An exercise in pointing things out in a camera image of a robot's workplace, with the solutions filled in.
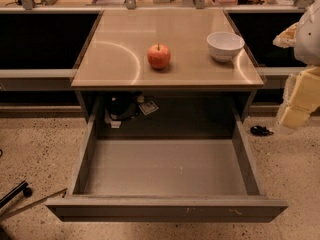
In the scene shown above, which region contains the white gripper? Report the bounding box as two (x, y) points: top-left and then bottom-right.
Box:
(273, 0), (320, 133)

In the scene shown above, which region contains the grey top drawer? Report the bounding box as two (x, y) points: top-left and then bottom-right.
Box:
(46, 96), (288, 223)

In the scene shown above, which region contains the white ceramic bowl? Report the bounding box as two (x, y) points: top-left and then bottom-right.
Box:
(207, 32), (245, 62)

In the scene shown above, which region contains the red apple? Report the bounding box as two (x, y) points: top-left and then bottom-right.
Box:
(147, 44), (171, 70)

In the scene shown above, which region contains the white paper tag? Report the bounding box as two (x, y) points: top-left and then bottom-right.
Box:
(139, 101), (159, 115)

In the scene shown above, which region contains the black caster leg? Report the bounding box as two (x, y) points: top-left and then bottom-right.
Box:
(0, 181), (33, 209)

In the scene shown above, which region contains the thin metal rod with loop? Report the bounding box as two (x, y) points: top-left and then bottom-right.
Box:
(0, 188), (67, 222)

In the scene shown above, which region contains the black cable clump on floor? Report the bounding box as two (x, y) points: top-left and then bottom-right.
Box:
(250, 125), (273, 136)

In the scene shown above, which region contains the black device with cables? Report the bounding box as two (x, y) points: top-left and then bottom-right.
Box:
(105, 92), (140, 121)

